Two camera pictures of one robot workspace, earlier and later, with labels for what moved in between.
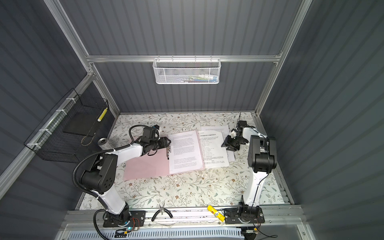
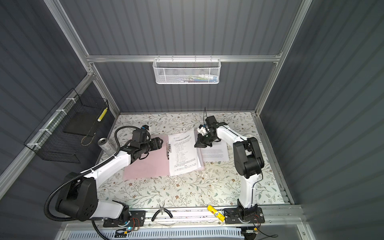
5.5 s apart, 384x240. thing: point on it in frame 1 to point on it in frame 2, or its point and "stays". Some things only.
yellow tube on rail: [218, 215] stays
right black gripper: [228, 143] to [200, 142]
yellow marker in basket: [102, 114] stays
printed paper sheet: [184, 152] stays
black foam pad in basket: [83, 123] stays
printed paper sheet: [214, 155] to [184, 156]
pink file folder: [185, 153] to [157, 164]
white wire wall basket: [186, 71] stays
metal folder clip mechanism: [168, 151] stays
